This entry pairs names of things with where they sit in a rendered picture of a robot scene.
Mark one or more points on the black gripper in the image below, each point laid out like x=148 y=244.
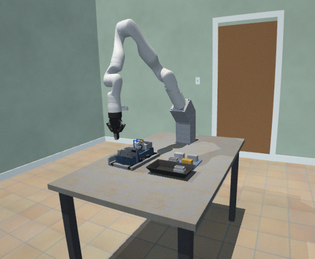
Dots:
x=115 y=124

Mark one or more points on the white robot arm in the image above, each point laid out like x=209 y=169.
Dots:
x=128 y=28

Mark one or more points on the yellow rectangular block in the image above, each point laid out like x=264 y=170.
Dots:
x=188 y=161

